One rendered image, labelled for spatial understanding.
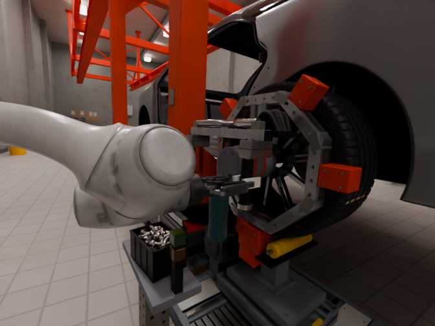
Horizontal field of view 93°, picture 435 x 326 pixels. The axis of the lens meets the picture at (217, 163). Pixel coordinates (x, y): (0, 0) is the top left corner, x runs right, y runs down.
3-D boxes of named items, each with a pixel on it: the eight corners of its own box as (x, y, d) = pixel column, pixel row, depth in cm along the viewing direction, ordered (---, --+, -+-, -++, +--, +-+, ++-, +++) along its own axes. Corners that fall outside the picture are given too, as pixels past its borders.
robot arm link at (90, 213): (156, 222, 48) (177, 213, 38) (75, 239, 39) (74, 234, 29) (149, 177, 51) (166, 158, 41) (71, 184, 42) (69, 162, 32)
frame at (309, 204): (318, 250, 72) (340, 86, 63) (307, 256, 68) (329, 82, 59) (224, 202, 115) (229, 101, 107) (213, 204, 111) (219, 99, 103)
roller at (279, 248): (314, 242, 95) (316, 230, 94) (272, 264, 78) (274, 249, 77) (303, 237, 100) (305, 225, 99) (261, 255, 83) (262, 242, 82)
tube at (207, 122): (256, 130, 85) (257, 103, 83) (217, 129, 73) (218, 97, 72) (229, 129, 99) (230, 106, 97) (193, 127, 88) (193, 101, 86)
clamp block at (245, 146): (272, 157, 62) (274, 140, 61) (250, 158, 56) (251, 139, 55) (259, 155, 66) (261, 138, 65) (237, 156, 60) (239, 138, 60)
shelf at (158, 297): (201, 292, 71) (202, 284, 71) (152, 315, 61) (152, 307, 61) (158, 237, 106) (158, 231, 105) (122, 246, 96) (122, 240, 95)
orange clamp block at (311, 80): (312, 111, 72) (330, 87, 67) (299, 109, 67) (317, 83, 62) (299, 101, 76) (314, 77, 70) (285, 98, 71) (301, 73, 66)
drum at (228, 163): (277, 180, 85) (280, 146, 82) (237, 187, 72) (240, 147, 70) (252, 173, 96) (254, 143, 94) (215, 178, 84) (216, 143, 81)
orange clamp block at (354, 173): (328, 183, 69) (359, 190, 61) (316, 186, 64) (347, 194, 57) (331, 162, 68) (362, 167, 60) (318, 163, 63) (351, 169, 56)
